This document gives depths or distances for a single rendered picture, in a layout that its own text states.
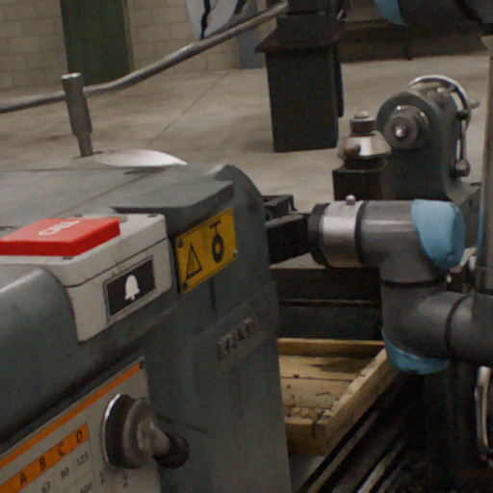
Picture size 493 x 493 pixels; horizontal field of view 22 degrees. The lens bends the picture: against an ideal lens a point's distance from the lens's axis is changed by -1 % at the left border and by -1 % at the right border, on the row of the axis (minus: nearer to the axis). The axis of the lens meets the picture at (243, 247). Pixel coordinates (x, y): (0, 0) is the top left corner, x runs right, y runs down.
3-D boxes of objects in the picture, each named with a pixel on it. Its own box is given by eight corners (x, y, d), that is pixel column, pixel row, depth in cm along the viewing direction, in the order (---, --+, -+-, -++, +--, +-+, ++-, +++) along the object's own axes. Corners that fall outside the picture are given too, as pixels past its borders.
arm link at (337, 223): (356, 274, 145) (350, 203, 144) (318, 273, 147) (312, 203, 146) (377, 257, 152) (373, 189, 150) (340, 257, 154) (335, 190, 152)
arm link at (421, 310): (446, 387, 141) (440, 290, 139) (370, 369, 149) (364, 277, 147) (490, 367, 146) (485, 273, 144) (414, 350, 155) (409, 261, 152)
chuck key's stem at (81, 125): (81, 186, 135) (59, 77, 132) (83, 183, 137) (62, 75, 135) (102, 182, 135) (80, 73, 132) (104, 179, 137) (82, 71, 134)
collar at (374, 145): (382, 159, 184) (380, 139, 183) (329, 160, 187) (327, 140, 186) (398, 149, 191) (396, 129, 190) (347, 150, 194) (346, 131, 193)
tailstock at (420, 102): (454, 253, 232) (445, 91, 225) (351, 252, 240) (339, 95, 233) (490, 216, 259) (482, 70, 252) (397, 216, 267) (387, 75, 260)
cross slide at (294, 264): (460, 300, 180) (458, 270, 179) (184, 295, 197) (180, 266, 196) (486, 270, 195) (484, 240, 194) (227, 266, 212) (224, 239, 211)
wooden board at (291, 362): (328, 457, 146) (325, 424, 145) (54, 436, 160) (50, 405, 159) (402, 370, 173) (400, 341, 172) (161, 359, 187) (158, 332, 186)
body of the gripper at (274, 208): (254, 252, 160) (346, 254, 155) (224, 271, 152) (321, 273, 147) (248, 192, 158) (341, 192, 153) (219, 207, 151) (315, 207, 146)
